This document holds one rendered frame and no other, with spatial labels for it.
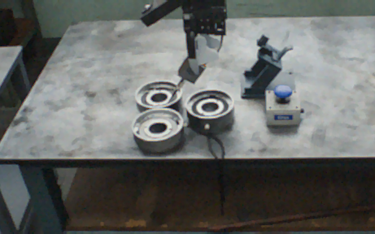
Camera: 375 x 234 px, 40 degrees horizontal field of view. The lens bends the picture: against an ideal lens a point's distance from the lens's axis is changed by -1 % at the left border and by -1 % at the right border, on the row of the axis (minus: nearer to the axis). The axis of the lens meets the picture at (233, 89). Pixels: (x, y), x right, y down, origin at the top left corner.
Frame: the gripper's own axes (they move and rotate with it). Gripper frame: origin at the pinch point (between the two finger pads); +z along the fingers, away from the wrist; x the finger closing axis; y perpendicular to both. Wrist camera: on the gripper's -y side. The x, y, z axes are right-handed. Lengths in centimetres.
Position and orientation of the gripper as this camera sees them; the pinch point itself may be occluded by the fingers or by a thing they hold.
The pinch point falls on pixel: (194, 64)
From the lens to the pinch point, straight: 107.9
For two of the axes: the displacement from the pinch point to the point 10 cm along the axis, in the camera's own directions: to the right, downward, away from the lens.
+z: 0.4, 8.2, 5.7
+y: 10.0, -0.2, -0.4
